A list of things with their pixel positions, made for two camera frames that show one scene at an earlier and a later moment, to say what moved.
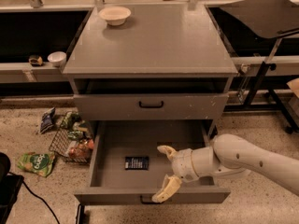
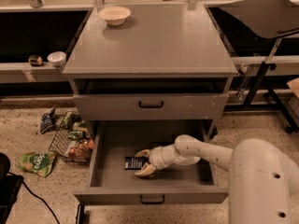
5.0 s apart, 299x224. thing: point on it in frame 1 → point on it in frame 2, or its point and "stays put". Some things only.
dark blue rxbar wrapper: (136, 162) stays put
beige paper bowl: (115, 16) stays put
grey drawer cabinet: (147, 77) stays put
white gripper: (182, 164) → (158, 159)
